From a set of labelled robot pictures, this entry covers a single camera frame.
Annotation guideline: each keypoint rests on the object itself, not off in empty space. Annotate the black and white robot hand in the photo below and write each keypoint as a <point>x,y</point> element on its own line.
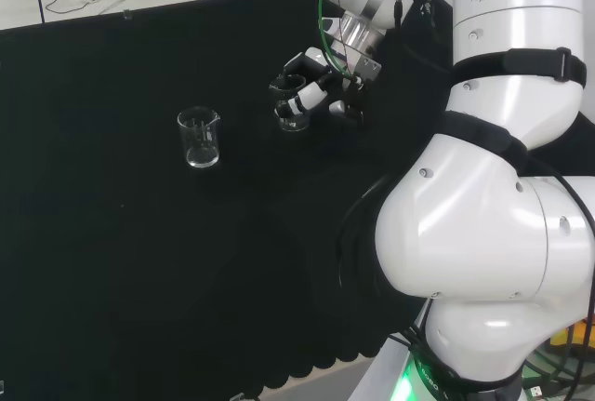
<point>321,89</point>

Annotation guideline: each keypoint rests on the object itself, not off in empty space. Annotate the small clear glass beaker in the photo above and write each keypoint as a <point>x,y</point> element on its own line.
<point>293,123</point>

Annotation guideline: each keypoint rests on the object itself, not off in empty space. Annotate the large clear glass beaker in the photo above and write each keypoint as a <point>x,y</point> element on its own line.
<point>201,156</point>

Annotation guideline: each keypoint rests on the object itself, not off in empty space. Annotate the clear tape piece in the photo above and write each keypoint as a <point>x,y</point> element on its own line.
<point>238,396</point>
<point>127,15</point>
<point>3,387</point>

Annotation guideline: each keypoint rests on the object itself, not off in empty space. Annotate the black bench cloth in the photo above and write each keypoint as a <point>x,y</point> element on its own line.
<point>139,243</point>

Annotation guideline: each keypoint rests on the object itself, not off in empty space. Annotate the yellow stop button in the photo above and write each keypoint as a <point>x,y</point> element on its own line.
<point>574,333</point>

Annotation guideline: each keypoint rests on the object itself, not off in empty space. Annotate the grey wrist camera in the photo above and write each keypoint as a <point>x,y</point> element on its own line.
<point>331,25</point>

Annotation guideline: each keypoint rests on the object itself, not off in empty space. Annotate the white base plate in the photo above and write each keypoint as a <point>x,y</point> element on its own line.
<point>381,378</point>

